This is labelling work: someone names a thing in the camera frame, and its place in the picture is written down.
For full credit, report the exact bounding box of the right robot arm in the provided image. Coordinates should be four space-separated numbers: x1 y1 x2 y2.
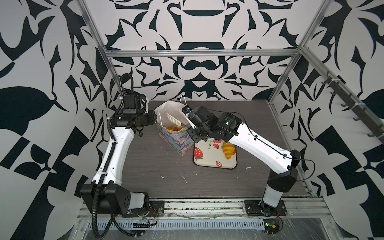
167 106 298 212

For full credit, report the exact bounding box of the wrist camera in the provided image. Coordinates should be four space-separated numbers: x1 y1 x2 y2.
139 94 149 114
181 105 192 115

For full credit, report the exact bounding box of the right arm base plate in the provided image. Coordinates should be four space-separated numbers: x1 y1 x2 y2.
244 200 287 217

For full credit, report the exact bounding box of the small circuit board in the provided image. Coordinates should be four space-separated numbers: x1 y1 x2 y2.
264 219 284 236

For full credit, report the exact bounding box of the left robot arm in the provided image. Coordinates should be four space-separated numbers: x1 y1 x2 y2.
80 94 157 216

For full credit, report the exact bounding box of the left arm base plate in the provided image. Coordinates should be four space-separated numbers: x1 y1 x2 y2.
122 200 165 218

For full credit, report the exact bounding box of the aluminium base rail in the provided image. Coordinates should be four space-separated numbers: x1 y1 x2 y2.
76 197 332 220

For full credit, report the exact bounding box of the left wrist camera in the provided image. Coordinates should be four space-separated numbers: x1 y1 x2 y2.
139 94 149 114

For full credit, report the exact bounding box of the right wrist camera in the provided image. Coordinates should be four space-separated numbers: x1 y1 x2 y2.
181 105 192 115

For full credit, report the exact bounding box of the white strawberry tray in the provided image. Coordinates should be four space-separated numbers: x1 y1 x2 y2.
193 138 237 170

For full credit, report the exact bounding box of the croissant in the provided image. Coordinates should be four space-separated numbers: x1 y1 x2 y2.
167 125 184 134
222 142 236 160

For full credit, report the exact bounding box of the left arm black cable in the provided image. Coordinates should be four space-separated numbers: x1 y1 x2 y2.
91 73 158 240

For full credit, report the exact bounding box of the white floral paper bag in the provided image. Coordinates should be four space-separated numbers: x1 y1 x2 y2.
155 101 194 156

